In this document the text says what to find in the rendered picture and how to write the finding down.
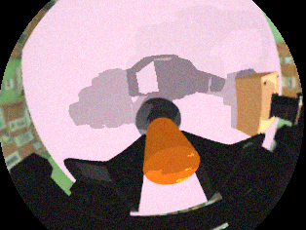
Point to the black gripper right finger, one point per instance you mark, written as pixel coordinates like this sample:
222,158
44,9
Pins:
219,160

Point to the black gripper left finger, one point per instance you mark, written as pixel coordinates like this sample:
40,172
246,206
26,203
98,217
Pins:
122,173

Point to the orange knob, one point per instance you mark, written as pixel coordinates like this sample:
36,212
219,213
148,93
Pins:
169,157

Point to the grey round pedestal with silver shaft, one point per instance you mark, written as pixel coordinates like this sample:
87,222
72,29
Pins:
156,108

